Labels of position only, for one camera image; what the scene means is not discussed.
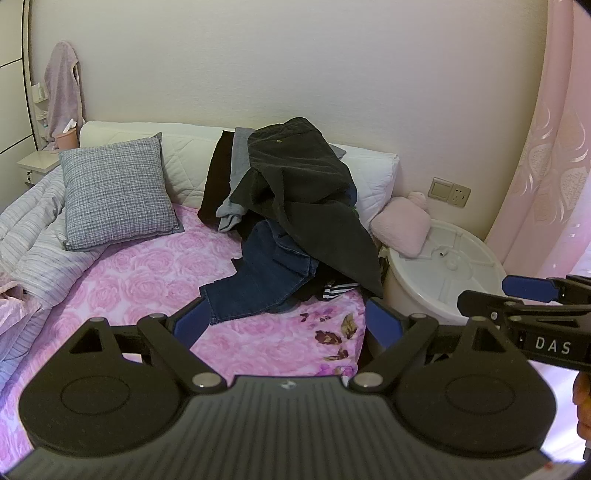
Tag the grey garment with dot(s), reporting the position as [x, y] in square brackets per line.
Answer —
[238, 157]

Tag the pink floral bedsheet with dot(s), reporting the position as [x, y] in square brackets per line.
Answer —
[152, 277]

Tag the white round plastic tub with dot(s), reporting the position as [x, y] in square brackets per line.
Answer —
[443, 258]

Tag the lilac striped quilt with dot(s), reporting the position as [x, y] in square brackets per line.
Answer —
[32, 240]

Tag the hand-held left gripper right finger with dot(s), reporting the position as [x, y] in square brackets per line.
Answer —
[383, 325]

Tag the black white striped garment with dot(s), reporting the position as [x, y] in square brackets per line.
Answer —
[334, 290]

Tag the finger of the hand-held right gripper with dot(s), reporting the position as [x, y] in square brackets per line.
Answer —
[485, 304]
[526, 287]

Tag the pink plush pillow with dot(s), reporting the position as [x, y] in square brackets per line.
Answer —
[399, 226]

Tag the beige wall socket panel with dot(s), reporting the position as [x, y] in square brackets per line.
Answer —
[449, 191]

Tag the grey plaid pillow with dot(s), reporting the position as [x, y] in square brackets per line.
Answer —
[115, 189]

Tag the pink hanging towel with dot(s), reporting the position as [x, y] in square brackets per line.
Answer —
[62, 92]

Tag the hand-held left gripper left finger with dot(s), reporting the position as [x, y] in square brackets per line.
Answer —
[189, 325]

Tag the pink tissue holder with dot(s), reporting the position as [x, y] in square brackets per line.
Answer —
[67, 141]

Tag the pink curtain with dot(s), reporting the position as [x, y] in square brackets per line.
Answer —
[554, 161]

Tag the person's right hand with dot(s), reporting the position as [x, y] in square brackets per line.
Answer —
[582, 397]

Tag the small white wall shelf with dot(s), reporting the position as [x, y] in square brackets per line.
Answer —
[40, 99]

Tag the blue jeans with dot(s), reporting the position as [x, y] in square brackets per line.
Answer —
[263, 272]

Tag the white nightstand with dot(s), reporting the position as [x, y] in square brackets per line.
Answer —
[39, 161]

